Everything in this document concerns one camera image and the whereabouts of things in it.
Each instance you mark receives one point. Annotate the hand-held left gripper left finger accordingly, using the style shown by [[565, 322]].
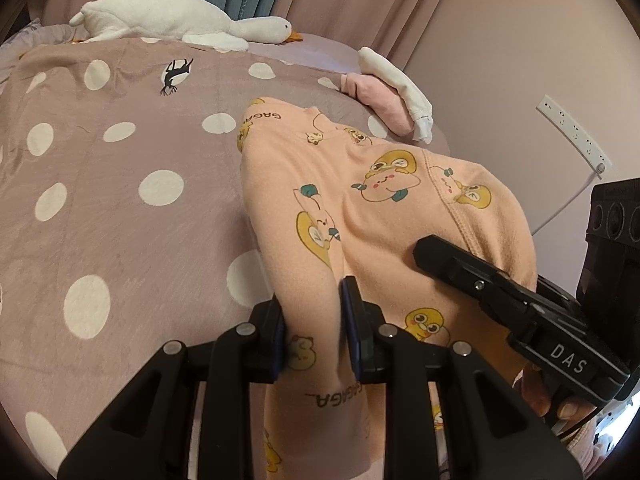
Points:
[[276, 345]]

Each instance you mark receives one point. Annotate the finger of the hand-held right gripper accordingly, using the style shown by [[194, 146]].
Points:
[[440, 257]]

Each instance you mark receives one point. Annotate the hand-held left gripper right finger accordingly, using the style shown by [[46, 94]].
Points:
[[350, 320]]

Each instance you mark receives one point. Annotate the peach cartoon print garment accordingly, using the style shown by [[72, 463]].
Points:
[[390, 240]]

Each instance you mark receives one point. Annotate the person's right hand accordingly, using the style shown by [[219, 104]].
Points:
[[532, 390]]

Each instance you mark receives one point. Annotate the pink printed cloth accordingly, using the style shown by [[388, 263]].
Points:
[[605, 435]]

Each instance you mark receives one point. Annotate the pink folded cloth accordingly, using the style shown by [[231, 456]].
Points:
[[375, 95]]

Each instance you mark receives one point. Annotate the white folded cloth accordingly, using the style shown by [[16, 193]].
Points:
[[395, 77]]

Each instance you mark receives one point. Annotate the white power strip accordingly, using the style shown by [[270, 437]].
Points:
[[570, 125]]

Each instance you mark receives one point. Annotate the mauve polka dot blanket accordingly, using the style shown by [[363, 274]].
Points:
[[125, 235]]

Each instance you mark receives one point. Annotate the lilac bed sheet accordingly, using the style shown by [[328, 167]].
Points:
[[320, 50]]

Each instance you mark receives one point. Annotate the white goose plush toy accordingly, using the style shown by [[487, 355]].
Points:
[[150, 15]]

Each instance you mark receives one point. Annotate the grey pillow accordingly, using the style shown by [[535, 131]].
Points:
[[30, 37]]

